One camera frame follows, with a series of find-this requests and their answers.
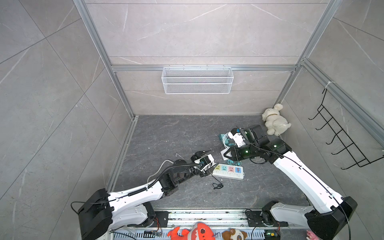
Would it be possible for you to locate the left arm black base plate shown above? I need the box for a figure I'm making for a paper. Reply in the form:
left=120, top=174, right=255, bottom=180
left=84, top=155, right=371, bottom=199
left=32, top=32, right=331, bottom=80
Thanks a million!
left=127, top=210, right=169, bottom=228

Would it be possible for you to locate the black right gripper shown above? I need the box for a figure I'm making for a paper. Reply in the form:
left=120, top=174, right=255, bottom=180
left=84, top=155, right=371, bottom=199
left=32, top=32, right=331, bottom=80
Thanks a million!
left=223, top=143, right=259, bottom=161

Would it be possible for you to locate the white wire mesh basket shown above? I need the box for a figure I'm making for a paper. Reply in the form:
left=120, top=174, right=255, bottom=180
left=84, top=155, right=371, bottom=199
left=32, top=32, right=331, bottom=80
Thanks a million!
left=162, top=67, right=234, bottom=95

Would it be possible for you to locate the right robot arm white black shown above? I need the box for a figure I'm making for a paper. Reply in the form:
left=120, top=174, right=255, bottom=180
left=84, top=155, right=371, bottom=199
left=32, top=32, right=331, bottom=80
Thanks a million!
left=224, top=139, right=358, bottom=240

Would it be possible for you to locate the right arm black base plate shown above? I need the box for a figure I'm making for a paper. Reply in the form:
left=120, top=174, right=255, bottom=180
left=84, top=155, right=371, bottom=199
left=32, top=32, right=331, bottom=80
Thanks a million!
left=244, top=209, right=289, bottom=227

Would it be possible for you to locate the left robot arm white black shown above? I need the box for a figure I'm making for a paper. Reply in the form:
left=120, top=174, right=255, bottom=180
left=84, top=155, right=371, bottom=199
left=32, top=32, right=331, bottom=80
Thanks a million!
left=76, top=151, right=217, bottom=240

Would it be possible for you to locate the white plush bear toy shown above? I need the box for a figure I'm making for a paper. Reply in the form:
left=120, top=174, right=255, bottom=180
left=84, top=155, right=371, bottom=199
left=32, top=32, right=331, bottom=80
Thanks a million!
left=262, top=104, right=292, bottom=137

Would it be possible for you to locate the teal cable bundle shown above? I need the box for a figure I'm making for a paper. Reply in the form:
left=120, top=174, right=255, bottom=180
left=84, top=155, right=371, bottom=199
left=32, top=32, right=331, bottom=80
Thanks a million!
left=218, top=133, right=242, bottom=167

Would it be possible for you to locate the brown dog plush toy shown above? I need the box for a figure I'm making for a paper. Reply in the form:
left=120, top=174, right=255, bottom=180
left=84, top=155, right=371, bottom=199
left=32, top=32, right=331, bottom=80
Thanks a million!
left=222, top=229, right=248, bottom=240

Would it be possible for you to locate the pink plush toy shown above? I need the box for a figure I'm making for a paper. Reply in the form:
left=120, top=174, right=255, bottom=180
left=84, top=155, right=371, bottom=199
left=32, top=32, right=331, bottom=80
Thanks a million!
left=306, top=230, right=320, bottom=240

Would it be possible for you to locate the black thin cable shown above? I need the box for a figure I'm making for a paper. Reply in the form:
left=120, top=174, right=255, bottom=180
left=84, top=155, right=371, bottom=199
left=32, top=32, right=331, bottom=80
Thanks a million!
left=209, top=173, right=225, bottom=190

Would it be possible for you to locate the black wire hook rack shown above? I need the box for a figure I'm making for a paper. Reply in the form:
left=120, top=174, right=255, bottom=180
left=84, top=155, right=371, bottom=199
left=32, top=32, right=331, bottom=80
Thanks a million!
left=308, top=89, right=384, bottom=170

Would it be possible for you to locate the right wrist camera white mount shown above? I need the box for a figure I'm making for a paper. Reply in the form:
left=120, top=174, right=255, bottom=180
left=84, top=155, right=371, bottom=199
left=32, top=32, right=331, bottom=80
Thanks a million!
left=228, top=128, right=246, bottom=148

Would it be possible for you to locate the white power strip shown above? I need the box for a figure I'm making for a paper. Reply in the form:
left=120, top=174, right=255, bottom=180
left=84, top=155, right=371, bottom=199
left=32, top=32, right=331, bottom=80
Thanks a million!
left=212, top=164, right=245, bottom=180

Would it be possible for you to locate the red plush toy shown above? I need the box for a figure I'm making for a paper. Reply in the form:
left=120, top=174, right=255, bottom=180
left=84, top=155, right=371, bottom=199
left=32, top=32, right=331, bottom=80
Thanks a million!
left=167, top=223, right=216, bottom=240

